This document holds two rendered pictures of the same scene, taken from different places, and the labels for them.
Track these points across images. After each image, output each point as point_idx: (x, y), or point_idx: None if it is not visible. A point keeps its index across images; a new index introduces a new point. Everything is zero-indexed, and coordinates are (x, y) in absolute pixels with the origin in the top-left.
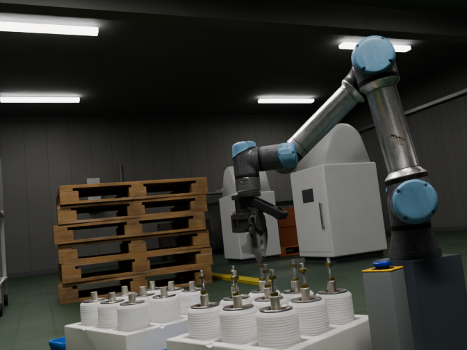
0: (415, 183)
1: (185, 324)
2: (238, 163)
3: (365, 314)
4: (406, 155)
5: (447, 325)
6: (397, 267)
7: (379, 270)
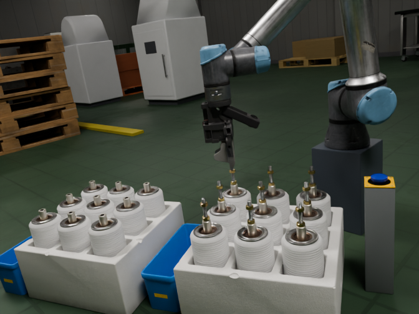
0: (383, 91)
1: (156, 230)
2: (212, 70)
3: (253, 167)
4: (375, 61)
5: None
6: (389, 178)
7: (383, 187)
